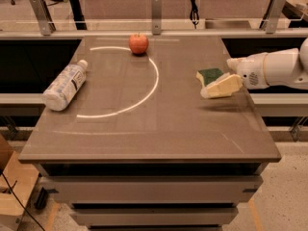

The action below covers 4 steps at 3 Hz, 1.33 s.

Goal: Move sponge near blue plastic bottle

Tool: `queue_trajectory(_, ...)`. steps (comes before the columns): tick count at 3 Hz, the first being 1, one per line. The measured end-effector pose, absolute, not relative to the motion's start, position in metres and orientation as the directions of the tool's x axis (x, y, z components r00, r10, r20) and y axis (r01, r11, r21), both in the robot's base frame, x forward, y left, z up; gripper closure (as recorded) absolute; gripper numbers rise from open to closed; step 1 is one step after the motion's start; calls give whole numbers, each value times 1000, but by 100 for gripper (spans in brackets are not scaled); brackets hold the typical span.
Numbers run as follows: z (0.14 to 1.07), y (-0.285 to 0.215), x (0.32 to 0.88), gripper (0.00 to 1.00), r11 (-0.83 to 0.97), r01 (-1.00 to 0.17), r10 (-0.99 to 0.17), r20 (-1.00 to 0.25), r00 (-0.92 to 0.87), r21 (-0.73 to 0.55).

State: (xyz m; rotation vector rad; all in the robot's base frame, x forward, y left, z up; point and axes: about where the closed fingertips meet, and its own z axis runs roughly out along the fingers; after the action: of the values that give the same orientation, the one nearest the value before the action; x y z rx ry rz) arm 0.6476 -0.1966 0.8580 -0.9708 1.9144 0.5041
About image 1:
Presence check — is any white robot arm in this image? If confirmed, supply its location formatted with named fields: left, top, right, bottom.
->
left=196, top=38, right=308, bottom=99

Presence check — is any left metal rail bracket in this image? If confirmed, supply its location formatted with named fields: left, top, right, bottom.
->
left=29, top=0, right=53, bottom=36

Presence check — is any middle metal rail bracket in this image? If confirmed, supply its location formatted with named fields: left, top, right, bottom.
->
left=151, top=0, right=162, bottom=35

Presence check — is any wooden box at left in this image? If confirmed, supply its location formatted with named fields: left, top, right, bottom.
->
left=0, top=135, right=39, bottom=231

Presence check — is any right metal rail bracket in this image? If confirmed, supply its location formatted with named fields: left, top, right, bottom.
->
left=265, top=0, right=286, bottom=34

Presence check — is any grey drawer cabinet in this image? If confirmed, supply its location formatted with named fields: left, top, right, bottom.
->
left=20, top=36, right=280, bottom=231

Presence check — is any clear plastic water bottle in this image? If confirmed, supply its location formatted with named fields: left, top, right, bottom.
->
left=42, top=60, right=88, bottom=111

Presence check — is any horizontal metal rail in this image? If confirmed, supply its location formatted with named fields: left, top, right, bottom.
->
left=0, top=28, right=308, bottom=39

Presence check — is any black floor cable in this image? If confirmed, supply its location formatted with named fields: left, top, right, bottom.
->
left=0, top=171, right=46, bottom=231

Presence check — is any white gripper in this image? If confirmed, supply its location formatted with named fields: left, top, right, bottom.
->
left=200, top=53, right=269, bottom=99

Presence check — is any black hanging cable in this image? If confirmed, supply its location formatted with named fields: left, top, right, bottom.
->
left=188, top=0, right=200, bottom=30

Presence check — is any metal rail bracket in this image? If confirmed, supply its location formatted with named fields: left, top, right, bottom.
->
left=29, top=0, right=53, bottom=36
left=265, top=0, right=286, bottom=34
left=151, top=0, right=162, bottom=35

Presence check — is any green and yellow sponge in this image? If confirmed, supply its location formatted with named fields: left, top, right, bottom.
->
left=196, top=68, right=223, bottom=98

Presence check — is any red apple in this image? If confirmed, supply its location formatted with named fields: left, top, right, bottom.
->
left=129, top=34, right=149, bottom=55

